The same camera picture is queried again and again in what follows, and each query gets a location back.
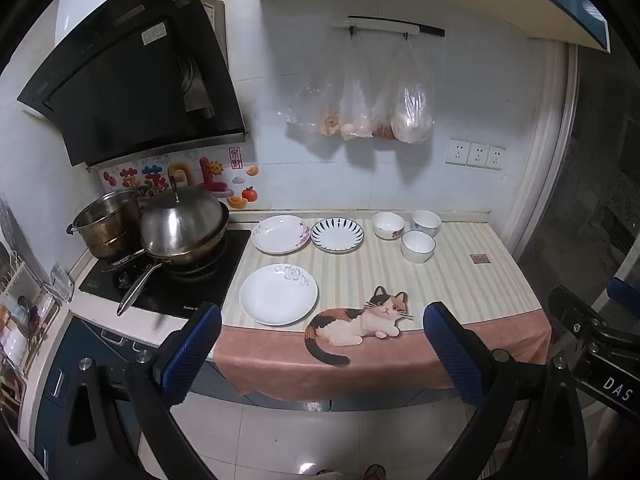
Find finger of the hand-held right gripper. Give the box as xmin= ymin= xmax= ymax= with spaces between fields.
xmin=606 ymin=277 xmax=640 ymax=307
xmin=548 ymin=286 xmax=621 ymax=342

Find clear plastic bag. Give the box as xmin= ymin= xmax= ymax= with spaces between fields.
xmin=339 ymin=35 xmax=382 ymax=141
xmin=285 ymin=35 xmax=353 ymax=137
xmin=382 ymin=35 xmax=435 ymax=145

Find white plate with grey flower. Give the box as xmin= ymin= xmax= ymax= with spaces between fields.
xmin=239 ymin=263 xmax=319 ymax=326

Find plain white bowl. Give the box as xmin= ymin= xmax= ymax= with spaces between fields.
xmin=411 ymin=209 xmax=442 ymax=237
xmin=401 ymin=230 xmax=436 ymax=264

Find wall hook rail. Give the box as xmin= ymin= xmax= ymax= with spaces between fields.
xmin=331 ymin=15 xmax=446 ymax=39

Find glass door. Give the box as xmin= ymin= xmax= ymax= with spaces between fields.
xmin=520 ymin=45 xmax=640 ymax=321

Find white door frame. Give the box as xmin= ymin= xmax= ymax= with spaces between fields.
xmin=507 ymin=40 xmax=582 ymax=261

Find steel steamer pot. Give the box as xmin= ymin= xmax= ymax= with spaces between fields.
xmin=67 ymin=189 xmax=147 ymax=261

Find striped tablecloth with cat print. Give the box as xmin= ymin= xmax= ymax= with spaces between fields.
xmin=212 ymin=217 xmax=553 ymax=403

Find white plate with pink flowers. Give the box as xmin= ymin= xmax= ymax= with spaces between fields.
xmin=251 ymin=215 xmax=310 ymax=254

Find black gas hob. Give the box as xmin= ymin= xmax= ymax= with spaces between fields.
xmin=78 ymin=229 xmax=252 ymax=320

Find white wire dish rack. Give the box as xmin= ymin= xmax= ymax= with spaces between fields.
xmin=0 ymin=250 xmax=72 ymax=401

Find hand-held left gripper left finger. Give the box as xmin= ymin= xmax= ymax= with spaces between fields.
xmin=52 ymin=302 xmax=223 ymax=480

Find blue base cabinet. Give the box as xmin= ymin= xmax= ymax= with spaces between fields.
xmin=34 ymin=312 xmax=471 ymax=468

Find blue striped plate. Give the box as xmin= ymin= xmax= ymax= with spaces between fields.
xmin=311 ymin=217 xmax=365 ymax=252

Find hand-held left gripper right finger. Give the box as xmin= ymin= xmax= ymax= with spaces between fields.
xmin=422 ymin=301 xmax=588 ymax=480

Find white bowl with floral print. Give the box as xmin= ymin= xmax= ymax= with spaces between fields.
xmin=372 ymin=211 xmax=405 ymax=240

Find black range hood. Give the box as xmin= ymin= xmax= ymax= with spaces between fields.
xmin=17 ymin=0 xmax=250 ymax=167

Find colourful wall stickers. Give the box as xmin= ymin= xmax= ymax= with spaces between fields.
xmin=102 ymin=147 xmax=261 ymax=211

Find steel wok with handle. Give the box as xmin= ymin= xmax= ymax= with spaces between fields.
xmin=101 ymin=205 xmax=231 ymax=317

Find steel wok lid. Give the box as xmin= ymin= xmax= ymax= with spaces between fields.
xmin=140 ymin=176 xmax=226 ymax=256

